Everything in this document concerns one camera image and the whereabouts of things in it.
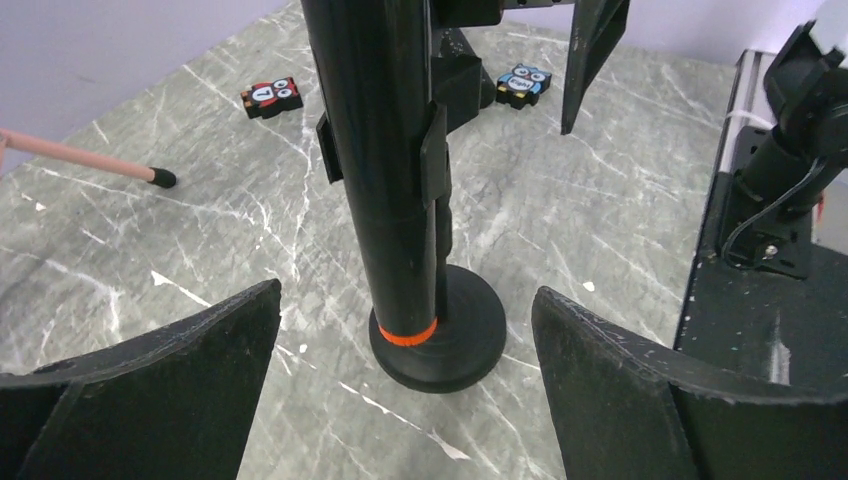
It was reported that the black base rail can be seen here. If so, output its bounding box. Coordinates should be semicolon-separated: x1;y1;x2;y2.
674;50;847;393

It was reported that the pink music stand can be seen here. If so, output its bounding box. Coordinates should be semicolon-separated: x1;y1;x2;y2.
1;129;178;189

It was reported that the blue owl block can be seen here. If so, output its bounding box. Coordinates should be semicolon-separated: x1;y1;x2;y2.
495;63;552;110

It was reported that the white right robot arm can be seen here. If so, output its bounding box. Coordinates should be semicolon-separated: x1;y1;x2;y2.
432;1;847;279

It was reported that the black microphone orange ring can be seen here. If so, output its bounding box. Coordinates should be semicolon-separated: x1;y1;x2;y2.
299;0;440;348

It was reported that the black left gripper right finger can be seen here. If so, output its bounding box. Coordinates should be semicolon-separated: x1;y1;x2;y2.
531;286;847;479

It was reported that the black round-base mic stand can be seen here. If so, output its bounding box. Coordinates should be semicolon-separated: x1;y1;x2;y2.
317;29;506;394

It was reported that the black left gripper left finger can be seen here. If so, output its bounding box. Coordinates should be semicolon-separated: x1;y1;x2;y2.
1;279;281;479

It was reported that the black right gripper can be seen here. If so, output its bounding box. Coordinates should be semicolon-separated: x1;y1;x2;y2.
431;0;630;135

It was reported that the red owl block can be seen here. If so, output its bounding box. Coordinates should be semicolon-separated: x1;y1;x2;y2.
240;77;304;119

